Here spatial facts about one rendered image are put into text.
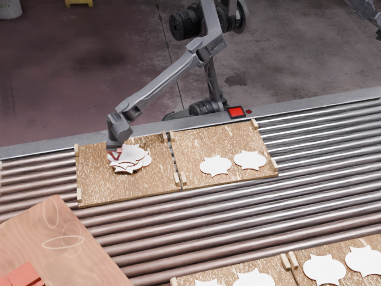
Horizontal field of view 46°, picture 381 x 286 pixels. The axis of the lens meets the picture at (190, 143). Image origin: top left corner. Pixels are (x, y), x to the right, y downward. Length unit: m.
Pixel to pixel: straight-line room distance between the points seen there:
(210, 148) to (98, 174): 0.50
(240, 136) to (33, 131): 2.04
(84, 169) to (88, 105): 1.92
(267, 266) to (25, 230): 0.85
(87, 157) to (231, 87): 2.19
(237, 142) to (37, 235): 0.94
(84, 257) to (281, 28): 3.79
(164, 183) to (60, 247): 0.51
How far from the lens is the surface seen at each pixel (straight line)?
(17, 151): 2.16
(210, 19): 1.93
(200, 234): 1.72
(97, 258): 1.54
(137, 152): 1.92
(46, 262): 1.57
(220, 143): 2.02
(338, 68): 4.41
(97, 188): 1.87
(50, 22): 5.16
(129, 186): 1.85
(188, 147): 2.00
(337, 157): 2.09
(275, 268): 1.64
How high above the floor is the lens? 2.31
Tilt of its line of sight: 43 degrees down
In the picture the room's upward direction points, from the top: straight up
